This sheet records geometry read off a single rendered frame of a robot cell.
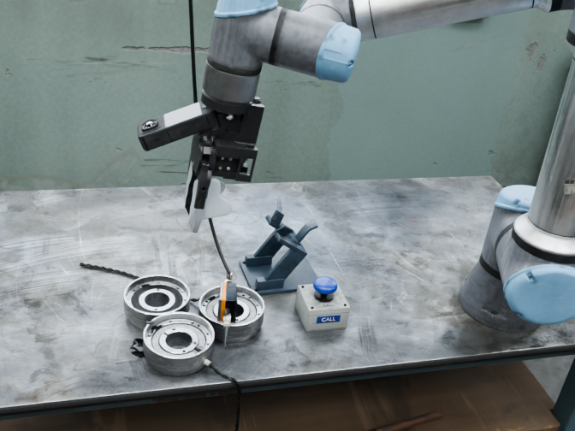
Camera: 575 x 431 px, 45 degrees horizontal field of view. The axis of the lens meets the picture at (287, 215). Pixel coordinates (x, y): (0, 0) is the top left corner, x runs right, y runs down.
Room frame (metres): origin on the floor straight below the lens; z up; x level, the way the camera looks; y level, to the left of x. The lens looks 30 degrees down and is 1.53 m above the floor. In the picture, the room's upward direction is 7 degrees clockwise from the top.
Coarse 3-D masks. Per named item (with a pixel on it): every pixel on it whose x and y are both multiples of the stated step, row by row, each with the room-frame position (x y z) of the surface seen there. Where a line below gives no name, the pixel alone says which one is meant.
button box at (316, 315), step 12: (300, 288) 0.93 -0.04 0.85; (312, 288) 0.94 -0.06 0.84; (300, 300) 0.92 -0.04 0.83; (312, 300) 0.90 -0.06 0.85; (324, 300) 0.90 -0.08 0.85; (336, 300) 0.91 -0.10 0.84; (300, 312) 0.91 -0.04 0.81; (312, 312) 0.88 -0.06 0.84; (324, 312) 0.88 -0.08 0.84; (336, 312) 0.89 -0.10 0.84; (348, 312) 0.90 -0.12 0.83; (312, 324) 0.88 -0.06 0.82; (324, 324) 0.89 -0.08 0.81; (336, 324) 0.89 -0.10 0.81
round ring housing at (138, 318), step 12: (144, 276) 0.92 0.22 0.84; (156, 276) 0.93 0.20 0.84; (168, 276) 0.93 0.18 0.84; (132, 288) 0.90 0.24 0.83; (180, 288) 0.92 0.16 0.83; (144, 300) 0.87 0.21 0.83; (156, 300) 0.90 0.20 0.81; (168, 300) 0.89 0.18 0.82; (132, 312) 0.84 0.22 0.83; (144, 312) 0.83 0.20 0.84; (168, 312) 0.84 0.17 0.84; (144, 324) 0.83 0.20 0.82
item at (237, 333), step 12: (216, 288) 0.91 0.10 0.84; (240, 288) 0.92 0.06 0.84; (204, 300) 0.89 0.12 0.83; (252, 300) 0.91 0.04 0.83; (204, 312) 0.85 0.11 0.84; (216, 312) 0.86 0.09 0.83; (240, 312) 0.89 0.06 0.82; (216, 324) 0.83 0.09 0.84; (240, 324) 0.83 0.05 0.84; (252, 324) 0.84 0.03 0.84; (216, 336) 0.83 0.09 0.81; (228, 336) 0.82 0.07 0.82; (240, 336) 0.83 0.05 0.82
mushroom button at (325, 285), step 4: (320, 276) 0.94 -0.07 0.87; (324, 276) 0.94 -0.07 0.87; (316, 280) 0.92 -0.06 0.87; (320, 280) 0.92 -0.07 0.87; (324, 280) 0.92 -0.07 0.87; (328, 280) 0.92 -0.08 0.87; (332, 280) 0.92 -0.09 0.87; (316, 284) 0.91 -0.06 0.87; (320, 284) 0.91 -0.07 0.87; (324, 284) 0.91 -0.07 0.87; (328, 284) 0.91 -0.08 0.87; (332, 284) 0.92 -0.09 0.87; (336, 284) 0.92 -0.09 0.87; (316, 288) 0.91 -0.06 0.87; (320, 288) 0.90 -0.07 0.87; (324, 288) 0.90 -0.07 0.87; (328, 288) 0.90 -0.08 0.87; (332, 288) 0.91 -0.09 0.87; (336, 288) 0.91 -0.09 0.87; (320, 292) 0.90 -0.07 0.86; (324, 292) 0.90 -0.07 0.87; (328, 292) 0.90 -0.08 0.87; (332, 292) 0.90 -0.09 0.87; (324, 296) 0.91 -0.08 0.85
